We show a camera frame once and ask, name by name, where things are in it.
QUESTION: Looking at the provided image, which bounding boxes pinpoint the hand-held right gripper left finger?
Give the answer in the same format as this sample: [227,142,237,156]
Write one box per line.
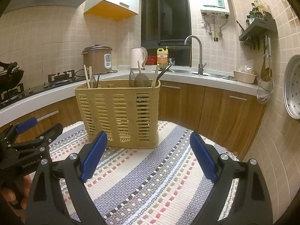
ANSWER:
[25,131,108,225]

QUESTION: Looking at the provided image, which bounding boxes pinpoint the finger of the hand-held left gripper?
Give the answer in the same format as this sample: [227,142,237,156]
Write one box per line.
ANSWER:
[8,122,64,157]
[0,118,38,144]

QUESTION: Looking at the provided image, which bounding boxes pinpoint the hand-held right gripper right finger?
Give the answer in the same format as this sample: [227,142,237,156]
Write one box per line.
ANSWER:
[189,131,274,225]

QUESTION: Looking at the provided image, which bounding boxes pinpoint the yellow plastic utensil basket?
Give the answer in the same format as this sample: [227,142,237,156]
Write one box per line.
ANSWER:
[74,79,161,149]

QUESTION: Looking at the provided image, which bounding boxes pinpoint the person's left hand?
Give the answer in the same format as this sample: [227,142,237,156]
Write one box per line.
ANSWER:
[1,175,32,210]

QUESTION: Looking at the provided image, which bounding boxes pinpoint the black gas stove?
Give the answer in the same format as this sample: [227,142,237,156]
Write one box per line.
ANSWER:
[0,69,82,109]

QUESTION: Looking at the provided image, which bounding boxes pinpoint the wooden base cabinets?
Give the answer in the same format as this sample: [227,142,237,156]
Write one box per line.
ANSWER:
[0,81,268,160]

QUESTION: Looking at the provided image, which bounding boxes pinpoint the black wok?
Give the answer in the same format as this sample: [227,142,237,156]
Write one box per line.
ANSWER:
[0,61,25,92]

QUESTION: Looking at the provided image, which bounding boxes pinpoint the striped woven mat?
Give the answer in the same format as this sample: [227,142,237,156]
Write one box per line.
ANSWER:
[47,121,239,225]

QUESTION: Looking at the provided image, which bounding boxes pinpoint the steel sink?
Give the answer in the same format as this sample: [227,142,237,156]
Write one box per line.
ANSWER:
[164,68,232,79]

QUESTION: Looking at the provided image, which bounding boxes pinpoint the brown rice cooker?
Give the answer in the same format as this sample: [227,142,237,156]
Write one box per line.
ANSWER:
[82,44,112,75]

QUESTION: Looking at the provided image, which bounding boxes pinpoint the hanging metal strainer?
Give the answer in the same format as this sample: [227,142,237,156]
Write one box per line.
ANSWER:
[256,76,275,104]

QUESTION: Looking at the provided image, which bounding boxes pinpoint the metal kitchen faucet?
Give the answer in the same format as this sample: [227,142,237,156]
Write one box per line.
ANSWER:
[184,35,207,75]

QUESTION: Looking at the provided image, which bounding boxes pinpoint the beige bowl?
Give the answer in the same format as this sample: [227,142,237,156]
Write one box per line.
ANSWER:
[233,70,257,84]

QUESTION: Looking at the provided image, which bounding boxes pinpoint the plastic bag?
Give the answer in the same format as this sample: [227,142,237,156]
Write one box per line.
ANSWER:
[238,61,255,73]

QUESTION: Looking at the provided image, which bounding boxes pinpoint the white electric kettle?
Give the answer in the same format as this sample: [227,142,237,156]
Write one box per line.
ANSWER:
[130,47,149,70]

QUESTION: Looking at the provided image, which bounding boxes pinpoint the hanging ladle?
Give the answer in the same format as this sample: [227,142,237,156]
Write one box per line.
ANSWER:
[260,36,273,81]

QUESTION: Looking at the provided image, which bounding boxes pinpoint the yellow dish soap bottle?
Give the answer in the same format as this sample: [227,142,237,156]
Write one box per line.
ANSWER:
[157,47,170,65]

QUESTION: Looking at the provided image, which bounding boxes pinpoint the round metal steamer tray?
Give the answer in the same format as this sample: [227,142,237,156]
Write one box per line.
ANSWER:
[282,54,300,122]

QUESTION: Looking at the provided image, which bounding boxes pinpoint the water heater pipes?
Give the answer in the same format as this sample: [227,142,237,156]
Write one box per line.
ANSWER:
[202,13,229,43]

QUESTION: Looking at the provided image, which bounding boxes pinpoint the dark framed window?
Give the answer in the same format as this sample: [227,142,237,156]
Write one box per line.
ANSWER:
[141,0,192,67]

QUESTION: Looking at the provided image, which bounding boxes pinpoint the row of condiment bottles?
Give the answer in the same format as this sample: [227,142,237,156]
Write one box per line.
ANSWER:
[246,0,268,27]

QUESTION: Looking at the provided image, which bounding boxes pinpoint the black handled utensil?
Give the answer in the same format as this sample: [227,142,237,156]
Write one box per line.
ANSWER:
[157,64,173,80]

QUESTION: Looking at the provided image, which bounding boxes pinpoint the grey wall rack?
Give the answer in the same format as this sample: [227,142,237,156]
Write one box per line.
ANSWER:
[238,17,278,46]

